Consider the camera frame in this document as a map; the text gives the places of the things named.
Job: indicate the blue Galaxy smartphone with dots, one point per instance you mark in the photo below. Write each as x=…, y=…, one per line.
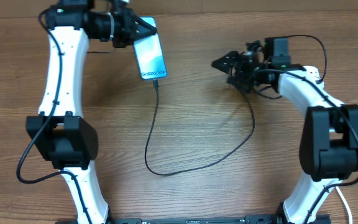
x=149, y=55

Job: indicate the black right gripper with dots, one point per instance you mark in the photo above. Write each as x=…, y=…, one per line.
x=240, y=60

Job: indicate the white power strip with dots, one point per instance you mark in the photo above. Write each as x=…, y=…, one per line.
x=312, y=73

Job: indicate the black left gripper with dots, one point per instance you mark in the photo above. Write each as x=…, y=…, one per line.
x=131, y=23

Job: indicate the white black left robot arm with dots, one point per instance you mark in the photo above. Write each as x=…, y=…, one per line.
x=59, y=130

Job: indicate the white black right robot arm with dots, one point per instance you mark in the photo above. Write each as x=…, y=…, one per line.
x=328, y=150

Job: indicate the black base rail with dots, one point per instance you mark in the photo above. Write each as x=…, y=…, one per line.
x=191, y=221

